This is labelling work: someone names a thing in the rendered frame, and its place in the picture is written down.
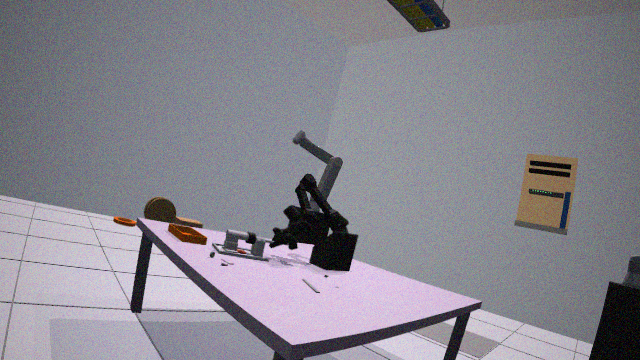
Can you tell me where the orange rectangular tray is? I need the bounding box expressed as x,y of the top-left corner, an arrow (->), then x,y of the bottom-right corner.
168,223 -> 207,245

